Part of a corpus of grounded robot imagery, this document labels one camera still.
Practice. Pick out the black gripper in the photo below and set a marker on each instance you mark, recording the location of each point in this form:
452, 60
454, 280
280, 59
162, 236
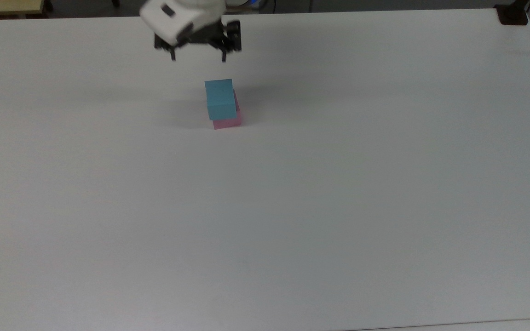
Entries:
200, 36

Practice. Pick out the blue cube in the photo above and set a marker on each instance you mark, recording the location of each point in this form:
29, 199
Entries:
220, 99

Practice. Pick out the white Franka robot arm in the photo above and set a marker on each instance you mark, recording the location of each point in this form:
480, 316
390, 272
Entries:
177, 16

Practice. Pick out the pink cube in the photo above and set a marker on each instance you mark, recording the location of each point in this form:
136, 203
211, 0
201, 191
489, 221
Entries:
228, 123

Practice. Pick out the yellow wooden table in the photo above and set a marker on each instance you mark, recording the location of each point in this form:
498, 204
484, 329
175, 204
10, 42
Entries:
2, 6

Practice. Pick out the black table clamp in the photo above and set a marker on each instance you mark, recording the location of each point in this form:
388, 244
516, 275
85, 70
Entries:
513, 14

